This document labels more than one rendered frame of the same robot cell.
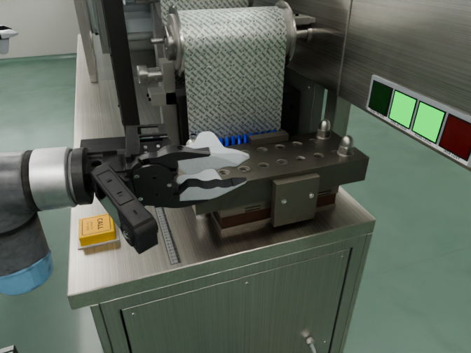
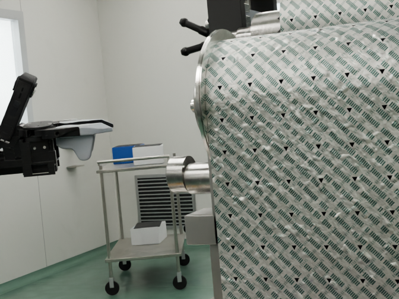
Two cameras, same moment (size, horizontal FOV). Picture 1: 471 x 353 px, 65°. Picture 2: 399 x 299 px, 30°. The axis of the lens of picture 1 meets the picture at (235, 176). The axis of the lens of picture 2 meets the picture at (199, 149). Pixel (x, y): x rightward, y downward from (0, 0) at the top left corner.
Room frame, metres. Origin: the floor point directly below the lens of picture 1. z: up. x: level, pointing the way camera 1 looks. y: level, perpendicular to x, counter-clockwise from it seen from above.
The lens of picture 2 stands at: (0.29, -0.37, 1.25)
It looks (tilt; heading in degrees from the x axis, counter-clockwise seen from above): 3 degrees down; 44
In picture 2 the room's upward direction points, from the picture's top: 5 degrees counter-clockwise
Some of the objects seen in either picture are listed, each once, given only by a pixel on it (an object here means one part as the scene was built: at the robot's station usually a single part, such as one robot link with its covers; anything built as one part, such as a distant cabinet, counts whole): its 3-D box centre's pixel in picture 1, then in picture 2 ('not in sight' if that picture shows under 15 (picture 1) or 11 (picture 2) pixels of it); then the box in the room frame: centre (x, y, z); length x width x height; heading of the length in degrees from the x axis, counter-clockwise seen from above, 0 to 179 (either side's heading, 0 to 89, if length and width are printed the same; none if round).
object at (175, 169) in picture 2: (142, 73); (181, 174); (0.86, 0.22, 1.18); 0.04 x 0.02 x 0.04; 19
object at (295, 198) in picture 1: (294, 200); not in sight; (0.65, -0.13, 0.97); 0.10 x 0.03 x 0.11; 109
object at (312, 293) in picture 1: (162, 164); not in sight; (1.75, 0.39, 0.43); 2.52 x 0.64 x 0.86; 19
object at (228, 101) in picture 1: (236, 104); (344, 252); (0.83, 0.00, 1.11); 0.23 x 0.01 x 0.18; 109
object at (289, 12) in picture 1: (281, 34); not in sight; (0.93, -0.11, 1.25); 0.15 x 0.01 x 0.15; 19
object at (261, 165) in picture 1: (271, 167); not in sight; (0.73, -0.08, 1.00); 0.40 x 0.16 x 0.06; 109
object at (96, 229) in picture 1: (97, 228); not in sight; (0.62, 0.30, 0.91); 0.07 x 0.07 x 0.02; 19
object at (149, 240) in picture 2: not in sight; (144, 213); (3.96, 3.86, 0.51); 0.91 x 0.58 x 1.02; 43
